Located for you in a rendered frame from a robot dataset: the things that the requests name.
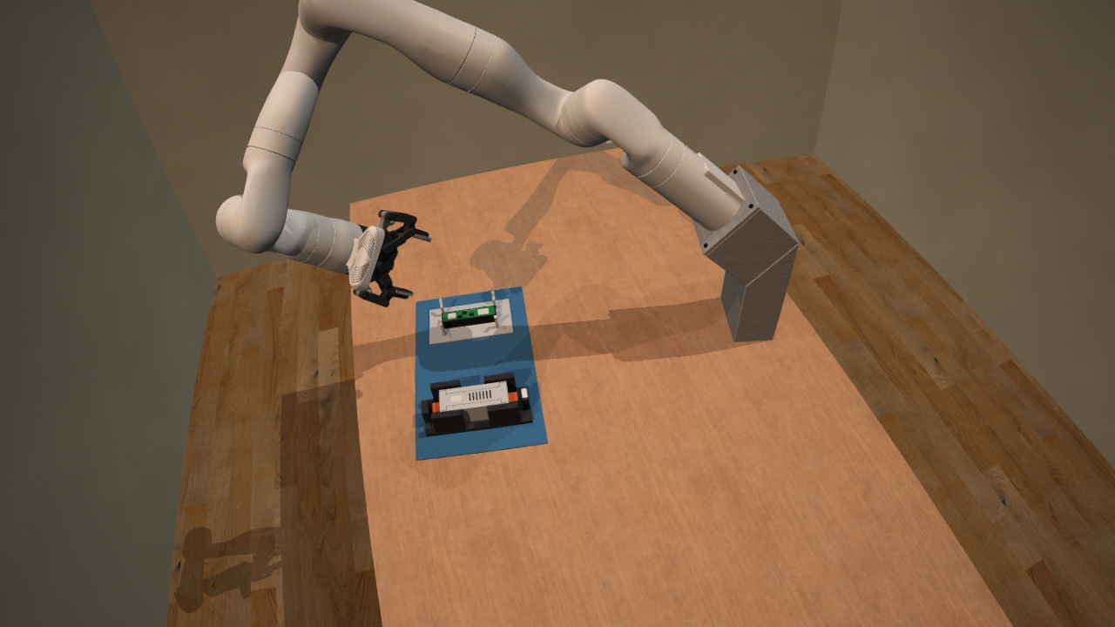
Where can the grey rectangular cover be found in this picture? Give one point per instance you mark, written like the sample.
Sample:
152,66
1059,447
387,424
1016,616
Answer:
473,400

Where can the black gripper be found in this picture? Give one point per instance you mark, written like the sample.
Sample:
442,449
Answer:
388,254

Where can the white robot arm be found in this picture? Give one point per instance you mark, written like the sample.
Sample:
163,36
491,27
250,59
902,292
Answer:
472,60

